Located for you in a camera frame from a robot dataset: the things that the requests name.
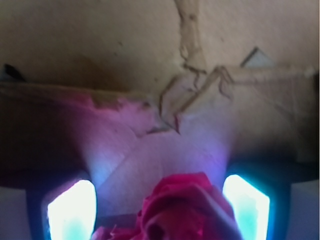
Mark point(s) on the brown paper bag liner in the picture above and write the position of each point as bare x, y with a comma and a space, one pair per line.
140, 89

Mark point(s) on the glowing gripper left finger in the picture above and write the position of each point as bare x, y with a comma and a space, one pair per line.
61, 205

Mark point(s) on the red paper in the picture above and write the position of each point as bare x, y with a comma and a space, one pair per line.
180, 207

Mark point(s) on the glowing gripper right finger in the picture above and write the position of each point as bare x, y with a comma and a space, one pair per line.
260, 196

